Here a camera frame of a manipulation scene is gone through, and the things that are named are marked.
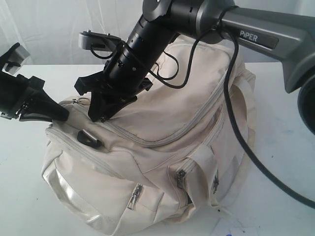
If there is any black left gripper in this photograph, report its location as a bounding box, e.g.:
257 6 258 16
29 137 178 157
0 73 68 122

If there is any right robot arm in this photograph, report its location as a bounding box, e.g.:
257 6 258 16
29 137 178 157
75 0 315 131

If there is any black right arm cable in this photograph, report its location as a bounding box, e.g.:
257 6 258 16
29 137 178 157
90 22 315 209

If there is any black plastic D-ring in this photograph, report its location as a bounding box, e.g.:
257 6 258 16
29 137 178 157
77 130 101 149

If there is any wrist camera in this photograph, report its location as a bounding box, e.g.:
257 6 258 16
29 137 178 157
0 42 30 75
78 31 121 52

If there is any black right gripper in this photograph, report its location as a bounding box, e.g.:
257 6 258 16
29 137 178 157
74 43 153 122

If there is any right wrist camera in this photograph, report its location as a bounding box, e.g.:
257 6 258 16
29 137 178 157
78 31 121 52

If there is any paper label with blue print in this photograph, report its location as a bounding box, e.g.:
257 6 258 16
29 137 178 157
211 219 259 236

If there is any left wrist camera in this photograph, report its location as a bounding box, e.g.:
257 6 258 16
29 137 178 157
0 42 30 75

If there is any cream white duffel bag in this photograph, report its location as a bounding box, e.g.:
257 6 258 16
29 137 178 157
41 43 250 236

